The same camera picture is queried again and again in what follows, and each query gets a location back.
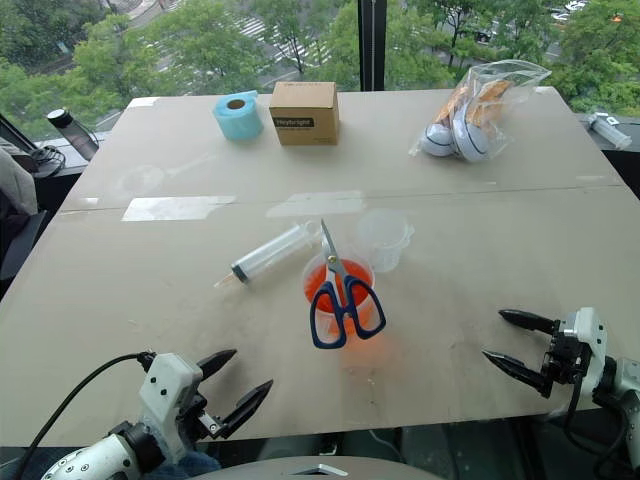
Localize black water bottle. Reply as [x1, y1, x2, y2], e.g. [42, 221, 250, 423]
[46, 108, 101, 162]

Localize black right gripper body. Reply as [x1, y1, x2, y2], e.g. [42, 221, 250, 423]
[539, 319, 594, 386]

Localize cup of orange liquid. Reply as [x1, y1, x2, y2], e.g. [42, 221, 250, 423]
[302, 252, 381, 343]

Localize light blue tape roll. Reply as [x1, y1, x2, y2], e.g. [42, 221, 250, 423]
[212, 89, 265, 142]

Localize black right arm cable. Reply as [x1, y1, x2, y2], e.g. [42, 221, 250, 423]
[563, 372, 629, 480]

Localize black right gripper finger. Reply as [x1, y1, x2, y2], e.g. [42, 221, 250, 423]
[498, 309, 557, 335]
[481, 350, 554, 400]

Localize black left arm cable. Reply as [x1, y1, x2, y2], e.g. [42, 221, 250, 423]
[10, 351, 157, 480]

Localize black window frame post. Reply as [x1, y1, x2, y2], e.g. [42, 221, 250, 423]
[357, 0, 388, 92]

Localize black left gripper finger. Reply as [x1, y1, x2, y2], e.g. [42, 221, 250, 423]
[217, 379, 275, 440]
[196, 348, 238, 384]

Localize blue handled scissors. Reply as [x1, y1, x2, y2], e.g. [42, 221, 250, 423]
[309, 218, 387, 350]

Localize clear plastic zip bag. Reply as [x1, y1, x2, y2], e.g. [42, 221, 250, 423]
[408, 59, 553, 164]

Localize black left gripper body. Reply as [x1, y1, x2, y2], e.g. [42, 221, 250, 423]
[180, 393, 225, 443]

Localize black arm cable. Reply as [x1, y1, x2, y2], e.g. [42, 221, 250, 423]
[563, 372, 629, 480]
[10, 351, 157, 480]

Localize clear plastic syringe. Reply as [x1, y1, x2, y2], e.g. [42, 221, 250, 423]
[213, 221, 324, 290]

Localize small clear measuring cup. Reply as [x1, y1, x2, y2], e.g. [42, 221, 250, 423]
[355, 208, 416, 274]

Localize black cable on ledge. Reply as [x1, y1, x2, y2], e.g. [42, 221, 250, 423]
[29, 144, 67, 174]

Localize grey cloth on chair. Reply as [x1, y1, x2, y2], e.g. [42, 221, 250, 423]
[0, 147, 39, 217]

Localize grey robot body top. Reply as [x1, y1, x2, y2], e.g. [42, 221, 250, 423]
[192, 454, 441, 480]

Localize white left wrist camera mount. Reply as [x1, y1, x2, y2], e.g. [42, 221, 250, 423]
[138, 352, 204, 465]

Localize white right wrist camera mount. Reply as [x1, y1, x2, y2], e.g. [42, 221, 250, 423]
[557, 306, 610, 387]

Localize brown cardboard box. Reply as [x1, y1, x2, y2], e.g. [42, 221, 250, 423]
[268, 81, 341, 147]

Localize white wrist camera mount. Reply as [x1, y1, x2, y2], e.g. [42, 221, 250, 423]
[557, 306, 610, 387]
[138, 352, 204, 465]

